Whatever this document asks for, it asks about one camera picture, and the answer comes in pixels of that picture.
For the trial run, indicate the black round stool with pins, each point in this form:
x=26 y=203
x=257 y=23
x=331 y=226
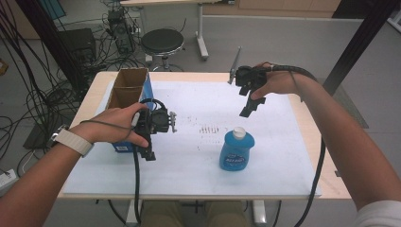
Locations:
x=162 y=41

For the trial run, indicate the black equipment box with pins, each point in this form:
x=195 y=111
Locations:
x=78 y=41

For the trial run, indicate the person's left hand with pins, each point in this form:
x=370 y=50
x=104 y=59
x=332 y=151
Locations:
x=110 y=126

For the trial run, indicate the white power strip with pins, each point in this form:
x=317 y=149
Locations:
x=6 y=179

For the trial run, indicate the person's right hand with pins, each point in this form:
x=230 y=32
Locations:
x=280 y=83

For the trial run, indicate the small dark table bracket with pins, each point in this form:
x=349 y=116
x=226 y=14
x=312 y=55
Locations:
x=338 y=173

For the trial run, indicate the black slanted frame post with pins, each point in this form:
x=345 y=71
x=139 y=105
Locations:
x=45 y=38
x=359 y=47

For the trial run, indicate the blue detergent bottle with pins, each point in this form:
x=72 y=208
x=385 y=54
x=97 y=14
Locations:
x=235 y=151

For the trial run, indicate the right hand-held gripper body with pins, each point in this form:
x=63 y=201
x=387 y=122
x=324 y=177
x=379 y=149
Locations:
x=252 y=77

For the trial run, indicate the white table sheet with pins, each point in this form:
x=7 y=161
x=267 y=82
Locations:
x=189 y=176

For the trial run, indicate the black bar under table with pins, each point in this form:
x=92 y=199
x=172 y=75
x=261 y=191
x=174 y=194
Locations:
x=196 y=206

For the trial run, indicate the dark grid floor mat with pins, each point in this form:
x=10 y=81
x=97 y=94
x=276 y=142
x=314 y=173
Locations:
x=353 y=110

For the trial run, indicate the teal panel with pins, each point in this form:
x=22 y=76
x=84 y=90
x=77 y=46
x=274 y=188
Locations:
x=52 y=8

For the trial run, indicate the white table leg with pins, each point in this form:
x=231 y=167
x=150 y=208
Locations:
x=259 y=213
x=130 y=214

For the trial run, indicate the white wristwatch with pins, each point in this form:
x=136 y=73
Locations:
x=75 y=142

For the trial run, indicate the white background desk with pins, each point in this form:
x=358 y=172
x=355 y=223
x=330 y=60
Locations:
x=200 y=31

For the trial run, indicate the blue cardboard box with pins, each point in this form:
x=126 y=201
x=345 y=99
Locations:
x=129 y=85

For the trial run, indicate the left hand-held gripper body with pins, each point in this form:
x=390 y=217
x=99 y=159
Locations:
x=159 y=121

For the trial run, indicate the person's white shirt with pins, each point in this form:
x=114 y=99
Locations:
x=381 y=217

